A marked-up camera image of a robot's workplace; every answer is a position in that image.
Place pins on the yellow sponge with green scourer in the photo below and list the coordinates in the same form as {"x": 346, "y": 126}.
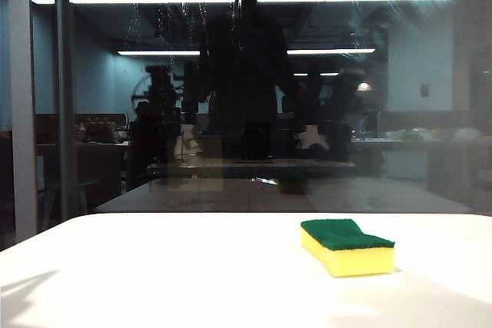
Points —
{"x": 346, "y": 255}

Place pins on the large glass window pane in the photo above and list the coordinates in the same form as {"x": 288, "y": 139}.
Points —
{"x": 423, "y": 151}

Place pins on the grey metal window post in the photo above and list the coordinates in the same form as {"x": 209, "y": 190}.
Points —
{"x": 67, "y": 113}

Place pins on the white window frame pillar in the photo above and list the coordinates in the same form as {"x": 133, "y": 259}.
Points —
{"x": 22, "y": 113}

